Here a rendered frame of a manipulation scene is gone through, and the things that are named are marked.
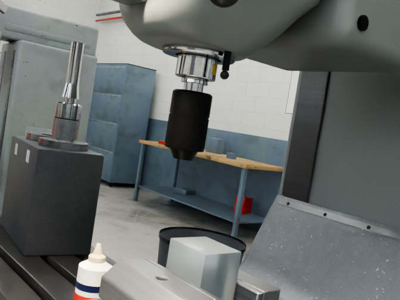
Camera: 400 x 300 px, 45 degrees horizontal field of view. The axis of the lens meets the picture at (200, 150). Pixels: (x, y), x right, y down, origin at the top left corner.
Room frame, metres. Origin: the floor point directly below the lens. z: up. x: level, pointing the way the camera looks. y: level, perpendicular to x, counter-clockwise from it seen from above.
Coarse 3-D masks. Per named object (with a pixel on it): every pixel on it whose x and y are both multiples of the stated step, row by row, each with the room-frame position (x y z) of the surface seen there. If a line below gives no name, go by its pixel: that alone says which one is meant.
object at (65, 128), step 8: (56, 112) 0.87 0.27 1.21; (64, 112) 0.86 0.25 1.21; (72, 112) 0.87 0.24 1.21; (80, 112) 0.88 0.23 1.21; (56, 120) 0.87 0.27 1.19; (64, 120) 0.86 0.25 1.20; (72, 120) 0.87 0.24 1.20; (56, 128) 0.87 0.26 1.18; (64, 128) 0.86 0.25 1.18; (72, 128) 0.87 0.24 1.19; (56, 136) 0.86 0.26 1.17; (64, 136) 0.86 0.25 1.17; (72, 136) 0.87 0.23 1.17
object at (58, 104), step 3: (57, 102) 0.87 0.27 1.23; (60, 102) 0.87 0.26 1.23; (63, 102) 0.86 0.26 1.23; (57, 105) 0.87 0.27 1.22; (60, 105) 0.86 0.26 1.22; (63, 105) 0.86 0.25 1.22; (66, 105) 0.86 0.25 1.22; (69, 105) 0.86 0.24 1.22; (72, 105) 0.87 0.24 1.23; (75, 105) 0.87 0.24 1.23; (78, 105) 0.87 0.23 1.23; (81, 105) 0.89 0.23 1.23; (69, 108) 0.86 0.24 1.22; (72, 108) 0.87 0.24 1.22; (75, 108) 0.87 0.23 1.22; (78, 108) 0.87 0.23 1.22; (81, 108) 0.88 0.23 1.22
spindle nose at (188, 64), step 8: (184, 56) 0.54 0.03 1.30; (192, 56) 0.54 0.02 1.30; (200, 56) 0.54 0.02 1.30; (176, 64) 0.56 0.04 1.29; (184, 64) 0.54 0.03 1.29; (192, 64) 0.54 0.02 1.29; (200, 64) 0.54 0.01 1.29; (208, 64) 0.54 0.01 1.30; (216, 64) 0.55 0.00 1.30; (176, 72) 0.55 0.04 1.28; (184, 72) 0.54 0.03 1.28; (192, 72) 0.54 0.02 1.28; (200, 72) 0.54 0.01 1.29; (208, 72) 0.54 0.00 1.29; (216, 72) 0.55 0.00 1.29; (208, 80) 0.56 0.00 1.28
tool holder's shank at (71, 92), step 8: (72, 48) 0.88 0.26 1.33; (80, 48) 0.88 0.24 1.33; (72, 56) 0.87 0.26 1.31; (80, 56) 0.88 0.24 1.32; (72, 64) 0.87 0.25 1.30; (80, 64) 0.88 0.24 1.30; (72, 72) 0.87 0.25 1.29; (80, 72) 0.89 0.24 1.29; (72, 80) 0.87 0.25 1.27; (64, 88) 0.88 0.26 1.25; (72, 88) 0.87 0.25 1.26; (64, 96) 0.87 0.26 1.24; (72, 96) 0.87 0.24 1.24
